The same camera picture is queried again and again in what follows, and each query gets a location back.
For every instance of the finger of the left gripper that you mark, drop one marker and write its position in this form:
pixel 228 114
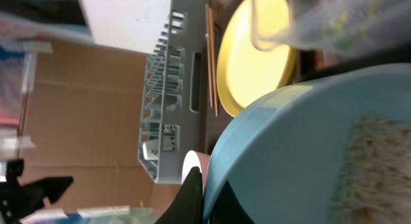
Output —
pixel 52 188

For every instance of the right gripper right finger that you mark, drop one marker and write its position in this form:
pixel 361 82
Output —
pixel 227 209

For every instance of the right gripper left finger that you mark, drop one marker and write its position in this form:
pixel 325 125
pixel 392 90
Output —
pixel 187 207

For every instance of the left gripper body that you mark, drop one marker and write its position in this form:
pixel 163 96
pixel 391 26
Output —
pixel 15 203

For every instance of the light blue bowl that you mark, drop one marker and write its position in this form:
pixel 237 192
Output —
pixel 282 154

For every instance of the rice and nut leftovers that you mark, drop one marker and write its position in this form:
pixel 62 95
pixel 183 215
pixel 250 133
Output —
pixel 374 182

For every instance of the grey dishwasher rack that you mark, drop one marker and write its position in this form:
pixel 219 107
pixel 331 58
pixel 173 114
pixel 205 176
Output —
pixel 170 117

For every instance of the dark brown serving tray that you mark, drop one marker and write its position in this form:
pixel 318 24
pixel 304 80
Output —
pixel 310 65

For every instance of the yellow plate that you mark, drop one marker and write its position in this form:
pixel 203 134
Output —
pixel 244 73

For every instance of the clear plastic bin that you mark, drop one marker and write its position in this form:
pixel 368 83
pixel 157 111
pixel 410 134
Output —
pixel 345 27

